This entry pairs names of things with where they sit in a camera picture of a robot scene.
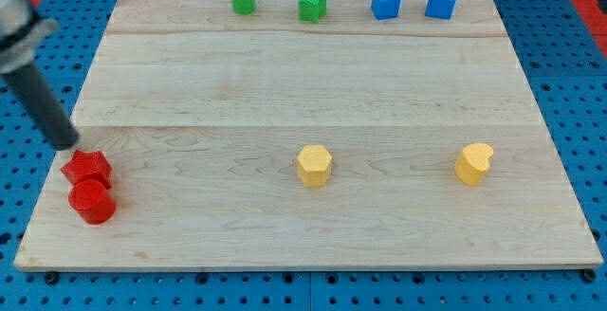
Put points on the blue pentagon block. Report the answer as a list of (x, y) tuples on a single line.
[(441, 9)]

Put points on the green star block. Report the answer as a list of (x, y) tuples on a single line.
[(311, 10)]

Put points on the yellow heart block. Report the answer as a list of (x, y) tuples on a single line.
[(473, 162)]

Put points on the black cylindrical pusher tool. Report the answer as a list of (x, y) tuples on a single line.
[(31, 88)]

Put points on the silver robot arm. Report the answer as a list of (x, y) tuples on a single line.
[(22, 29)]

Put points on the light wooden board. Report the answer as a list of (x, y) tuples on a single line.
[(202, 112)]

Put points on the yellow hexagon block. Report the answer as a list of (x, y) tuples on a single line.
[(314, 165)]

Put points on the red cylinder block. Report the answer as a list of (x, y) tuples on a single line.
[(92, 201)]

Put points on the red star block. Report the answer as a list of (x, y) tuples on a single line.
[(83, 166)]

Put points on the blue cube block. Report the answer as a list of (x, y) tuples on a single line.
[(385, 9)]

